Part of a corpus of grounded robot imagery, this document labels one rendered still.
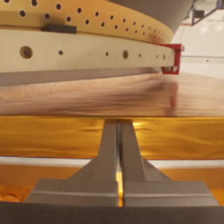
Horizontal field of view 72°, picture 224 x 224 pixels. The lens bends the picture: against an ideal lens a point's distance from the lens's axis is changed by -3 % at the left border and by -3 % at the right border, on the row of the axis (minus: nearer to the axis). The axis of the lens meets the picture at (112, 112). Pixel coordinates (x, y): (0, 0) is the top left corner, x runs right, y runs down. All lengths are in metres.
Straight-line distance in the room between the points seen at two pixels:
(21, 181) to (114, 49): 0.22
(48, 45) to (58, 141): 0.12
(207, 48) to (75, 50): 6.10
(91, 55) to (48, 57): 0.06
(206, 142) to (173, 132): 0.04
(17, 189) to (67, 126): 0.10
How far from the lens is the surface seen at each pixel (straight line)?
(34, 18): 0.27
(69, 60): 0.23
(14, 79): 0.28
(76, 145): 0.17
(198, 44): 6.15
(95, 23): 0.31
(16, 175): 0.22
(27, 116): 0.18
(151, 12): 0.41
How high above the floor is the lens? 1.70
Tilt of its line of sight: 17 degrees up
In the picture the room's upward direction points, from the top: 180 degrees clockwise
